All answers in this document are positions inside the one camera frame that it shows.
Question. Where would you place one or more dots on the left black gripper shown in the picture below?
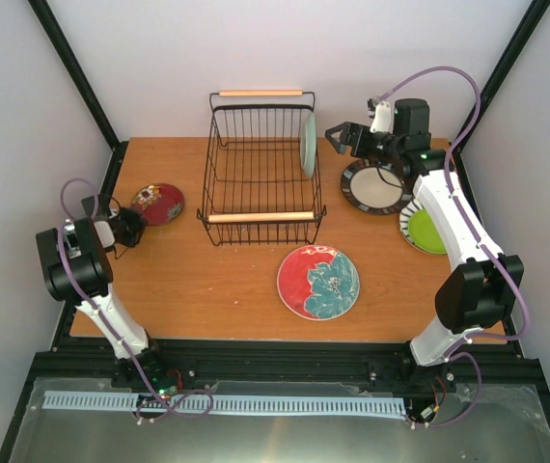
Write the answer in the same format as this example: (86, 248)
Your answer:
(136, 219)

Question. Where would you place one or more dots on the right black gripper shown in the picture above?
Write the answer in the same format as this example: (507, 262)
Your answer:
(357, 141)

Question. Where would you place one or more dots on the mint green flower plate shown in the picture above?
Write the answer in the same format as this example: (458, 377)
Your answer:
(307, 146)

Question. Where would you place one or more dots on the dark red flower plate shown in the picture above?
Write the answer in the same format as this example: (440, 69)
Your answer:
(158, 203)

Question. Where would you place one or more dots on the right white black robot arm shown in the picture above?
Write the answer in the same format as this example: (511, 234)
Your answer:
(484, 282)

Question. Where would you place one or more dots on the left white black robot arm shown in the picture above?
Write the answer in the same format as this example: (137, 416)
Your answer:
(76, 270)

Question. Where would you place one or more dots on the black rimmed beige plate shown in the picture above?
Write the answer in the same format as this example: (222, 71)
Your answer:
(373, 187)

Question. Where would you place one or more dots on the green striped rim plate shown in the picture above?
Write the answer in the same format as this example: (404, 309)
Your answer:
(418, 230)

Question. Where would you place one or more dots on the red and teal flower plate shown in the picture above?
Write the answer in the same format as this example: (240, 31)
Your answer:
(318, 282)

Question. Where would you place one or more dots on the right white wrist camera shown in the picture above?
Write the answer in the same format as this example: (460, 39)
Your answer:
(381, 114)

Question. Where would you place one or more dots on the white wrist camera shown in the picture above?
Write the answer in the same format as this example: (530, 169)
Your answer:
(70, 237)
(381, 114)

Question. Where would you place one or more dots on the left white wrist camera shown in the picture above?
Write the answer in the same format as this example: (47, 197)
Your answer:
(70, 237)

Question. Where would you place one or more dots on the black wire dish rack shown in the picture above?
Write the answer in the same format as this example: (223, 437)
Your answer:
(254, 189)

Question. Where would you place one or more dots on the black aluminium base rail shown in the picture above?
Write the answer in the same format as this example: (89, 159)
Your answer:
(372, 367)

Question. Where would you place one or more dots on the light blue slotted cable duct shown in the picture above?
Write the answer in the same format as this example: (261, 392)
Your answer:
(230, 405)

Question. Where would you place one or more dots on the left black frame post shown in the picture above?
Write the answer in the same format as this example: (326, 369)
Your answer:
(62, 47)

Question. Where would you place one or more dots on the black frame post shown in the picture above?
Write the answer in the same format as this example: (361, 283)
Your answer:
(62, 47)
(515, 46)

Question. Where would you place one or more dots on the right black frame post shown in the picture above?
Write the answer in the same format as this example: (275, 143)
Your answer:
(515, 46)

